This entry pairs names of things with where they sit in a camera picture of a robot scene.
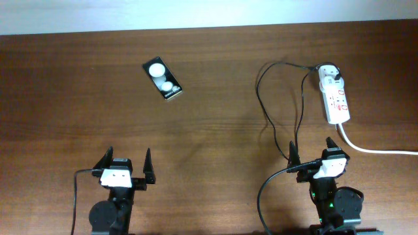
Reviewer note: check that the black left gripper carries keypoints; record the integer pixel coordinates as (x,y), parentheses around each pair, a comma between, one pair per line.
(140,183)

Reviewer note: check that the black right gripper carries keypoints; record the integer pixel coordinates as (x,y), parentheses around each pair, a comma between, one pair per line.
(294,158)

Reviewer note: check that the black Galaxy smartphone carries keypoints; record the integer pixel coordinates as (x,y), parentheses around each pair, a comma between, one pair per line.
(162,78)

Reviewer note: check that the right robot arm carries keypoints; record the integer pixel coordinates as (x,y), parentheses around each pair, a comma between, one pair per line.
(339,208)

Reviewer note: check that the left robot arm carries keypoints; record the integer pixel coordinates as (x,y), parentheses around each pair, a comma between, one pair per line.
(113,215)

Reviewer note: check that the white USB charger plug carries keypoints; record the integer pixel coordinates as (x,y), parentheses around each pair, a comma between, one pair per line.
(329,74)

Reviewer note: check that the white power strip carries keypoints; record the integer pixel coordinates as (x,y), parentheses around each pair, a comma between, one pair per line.
(335,101)

